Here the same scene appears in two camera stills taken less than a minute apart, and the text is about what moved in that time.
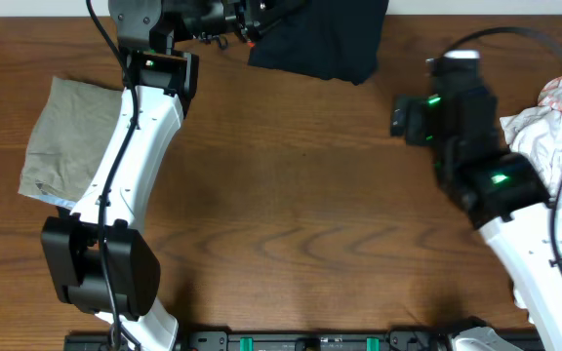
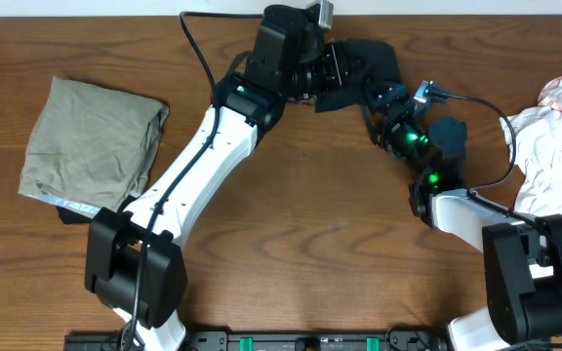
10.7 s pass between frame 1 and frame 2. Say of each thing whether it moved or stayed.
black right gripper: moved
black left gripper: moved
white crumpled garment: stayed
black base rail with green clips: stayed
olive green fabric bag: stayed
